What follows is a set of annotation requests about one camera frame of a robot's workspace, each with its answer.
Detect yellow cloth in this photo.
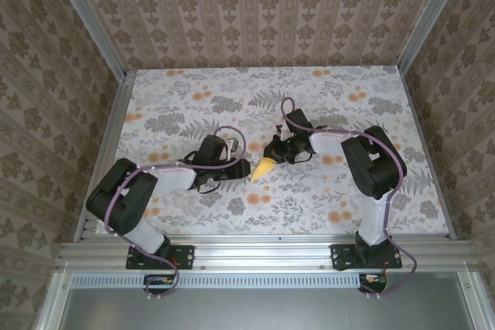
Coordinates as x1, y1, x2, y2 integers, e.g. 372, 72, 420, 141
250, 155, 278, 184

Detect floral patterned tablecloth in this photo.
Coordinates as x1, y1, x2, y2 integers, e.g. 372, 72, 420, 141
94, 68, 452, 236

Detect black connector module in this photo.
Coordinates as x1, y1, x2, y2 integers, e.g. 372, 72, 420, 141
143, 274, 179, 295
358, 272, 387, 294

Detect grey metal panel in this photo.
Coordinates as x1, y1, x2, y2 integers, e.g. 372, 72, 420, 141
34, 271, 495, 330

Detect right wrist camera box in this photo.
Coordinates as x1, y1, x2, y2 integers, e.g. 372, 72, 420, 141
288, 108, 314, 132

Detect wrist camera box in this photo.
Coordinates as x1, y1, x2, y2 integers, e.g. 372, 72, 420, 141
288, 108, 314, 132
197, 134, 239, 161

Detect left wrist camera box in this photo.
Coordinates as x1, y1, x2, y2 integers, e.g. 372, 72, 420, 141
197, 134, 239, 161

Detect aluminium frame crossbar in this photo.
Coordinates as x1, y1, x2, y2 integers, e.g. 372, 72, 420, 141
57, 235, 479, 270

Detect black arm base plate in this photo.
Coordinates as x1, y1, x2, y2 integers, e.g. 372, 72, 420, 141
125, 243, 196, 271
330, 243, 403, 272

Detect slotted grey cable duct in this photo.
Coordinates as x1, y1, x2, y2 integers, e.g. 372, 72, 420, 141
71, 272, 387, 289

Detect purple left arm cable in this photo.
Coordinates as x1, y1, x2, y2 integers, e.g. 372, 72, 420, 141
104, 124, 248, 302

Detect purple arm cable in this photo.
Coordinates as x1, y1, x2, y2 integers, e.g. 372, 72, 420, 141
104, 124, 248, 302
280, 97, 419, 300

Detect aluminium table side rail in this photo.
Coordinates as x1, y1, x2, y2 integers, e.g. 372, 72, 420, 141
73, 70, 136, 242

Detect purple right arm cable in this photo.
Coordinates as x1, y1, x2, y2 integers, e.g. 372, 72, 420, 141
280, 97, 419, 300

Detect aluminium frame post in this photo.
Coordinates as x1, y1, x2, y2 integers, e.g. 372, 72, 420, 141
397, 0, 471, 73
49, 0, 129, 80

